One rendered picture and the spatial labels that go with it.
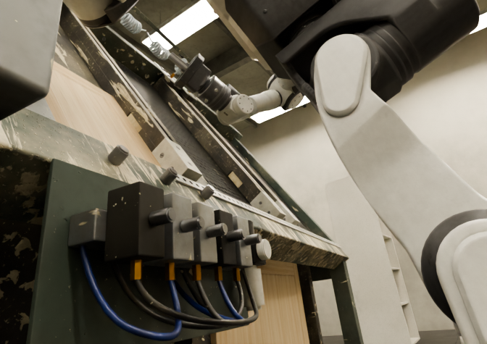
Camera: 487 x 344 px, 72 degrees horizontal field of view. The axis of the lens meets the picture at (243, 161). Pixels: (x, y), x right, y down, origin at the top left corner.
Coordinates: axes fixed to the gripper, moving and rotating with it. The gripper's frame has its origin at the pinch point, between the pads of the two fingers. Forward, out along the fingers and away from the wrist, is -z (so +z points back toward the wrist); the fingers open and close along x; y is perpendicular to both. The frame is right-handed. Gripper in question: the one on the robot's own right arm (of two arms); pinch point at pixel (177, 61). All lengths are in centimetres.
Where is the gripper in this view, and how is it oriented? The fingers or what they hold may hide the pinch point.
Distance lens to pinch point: 105.9
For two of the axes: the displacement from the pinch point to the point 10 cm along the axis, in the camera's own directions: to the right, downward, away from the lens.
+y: 4.1, 1.2, -9.1
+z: 7.1, 5.8, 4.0
